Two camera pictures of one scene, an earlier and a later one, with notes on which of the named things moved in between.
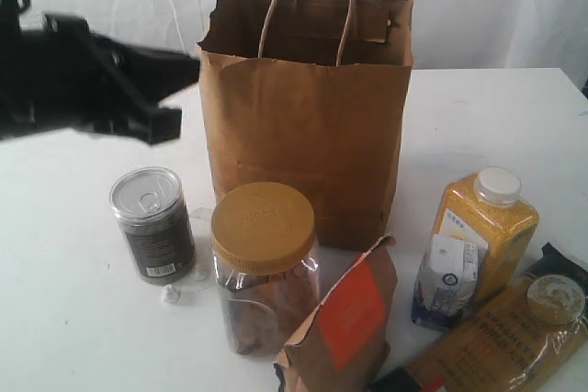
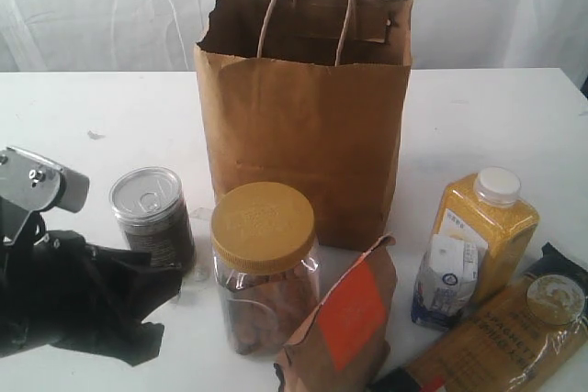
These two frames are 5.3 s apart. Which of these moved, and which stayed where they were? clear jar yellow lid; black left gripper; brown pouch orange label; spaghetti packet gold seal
Moved: black left gripper
Stayed: clear jar yellow lid; spaghetti packet gold seal; brown pouch orange label
